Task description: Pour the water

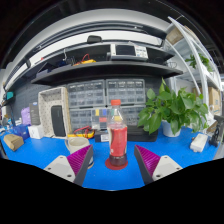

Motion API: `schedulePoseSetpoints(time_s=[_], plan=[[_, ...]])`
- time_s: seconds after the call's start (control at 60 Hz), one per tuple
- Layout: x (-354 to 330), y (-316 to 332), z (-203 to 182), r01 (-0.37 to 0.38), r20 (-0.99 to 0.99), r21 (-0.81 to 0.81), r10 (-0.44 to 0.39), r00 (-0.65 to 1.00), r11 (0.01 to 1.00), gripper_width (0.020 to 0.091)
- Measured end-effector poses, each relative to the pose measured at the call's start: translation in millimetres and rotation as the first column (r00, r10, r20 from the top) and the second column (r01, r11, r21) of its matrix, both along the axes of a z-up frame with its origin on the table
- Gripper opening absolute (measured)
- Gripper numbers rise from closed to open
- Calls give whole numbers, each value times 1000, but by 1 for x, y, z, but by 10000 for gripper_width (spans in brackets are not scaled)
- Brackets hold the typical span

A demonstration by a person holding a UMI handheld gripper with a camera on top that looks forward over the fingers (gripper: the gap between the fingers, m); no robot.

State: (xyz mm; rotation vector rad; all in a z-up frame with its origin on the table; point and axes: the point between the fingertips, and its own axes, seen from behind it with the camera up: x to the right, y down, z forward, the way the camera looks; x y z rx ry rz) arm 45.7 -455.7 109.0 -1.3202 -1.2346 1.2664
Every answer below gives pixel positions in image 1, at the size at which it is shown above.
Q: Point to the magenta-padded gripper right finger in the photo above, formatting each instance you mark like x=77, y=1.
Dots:
x=166, y=166

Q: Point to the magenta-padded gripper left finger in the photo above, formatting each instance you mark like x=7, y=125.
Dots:
x=58, y=166

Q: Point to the brown cardboard box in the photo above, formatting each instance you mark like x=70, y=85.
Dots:
x=13, y=142

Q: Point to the white oscilloscope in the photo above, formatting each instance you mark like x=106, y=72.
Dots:
x=126, y=51

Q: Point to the clear bottle with red label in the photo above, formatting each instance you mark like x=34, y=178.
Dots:
x=117, y=140

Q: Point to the white shelf unit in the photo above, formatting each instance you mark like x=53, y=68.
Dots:
x=200, y=66

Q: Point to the purple container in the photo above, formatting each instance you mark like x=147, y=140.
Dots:
x=26, y=116

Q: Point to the small black device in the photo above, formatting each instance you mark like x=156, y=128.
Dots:
x=94, y=39

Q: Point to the black workbench shelf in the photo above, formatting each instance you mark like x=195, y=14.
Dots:
x=106, y=71

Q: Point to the yellow multimeter with red leads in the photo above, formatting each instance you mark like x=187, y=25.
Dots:
x=81, y=134

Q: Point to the blue box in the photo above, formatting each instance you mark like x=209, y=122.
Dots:
x=20, y=131

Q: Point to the black box with white label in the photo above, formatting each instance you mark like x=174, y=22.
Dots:
x=101, y=136

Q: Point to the grey and white mug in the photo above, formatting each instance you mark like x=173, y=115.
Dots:
x=76, y=145

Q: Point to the green potted plant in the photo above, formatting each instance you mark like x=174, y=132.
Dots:
x=173, y=106

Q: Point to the small white box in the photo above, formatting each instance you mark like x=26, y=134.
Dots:
x=36, y=131

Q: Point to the flat round red coaster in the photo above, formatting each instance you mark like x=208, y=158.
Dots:
x=108, y=165

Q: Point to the black rectangular speaker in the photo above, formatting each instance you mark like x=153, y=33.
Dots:
x=58, y=121

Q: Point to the black stand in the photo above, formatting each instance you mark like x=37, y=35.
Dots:
x=217, y=131

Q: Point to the teal object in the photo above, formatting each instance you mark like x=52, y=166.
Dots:
x=10, y=95

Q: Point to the white power adapter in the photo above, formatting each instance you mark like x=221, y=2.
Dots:
x=199, y=143

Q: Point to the grey small-parts drawer cabinet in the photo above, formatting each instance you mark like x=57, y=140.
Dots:
x=86, y=94
x=126, y=91
x=133, y=115
x=86, y=118

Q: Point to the dark grey box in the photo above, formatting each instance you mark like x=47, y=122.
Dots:
x=35, y=114

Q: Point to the white perforated tray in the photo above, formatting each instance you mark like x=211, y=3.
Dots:
x=50, y=96

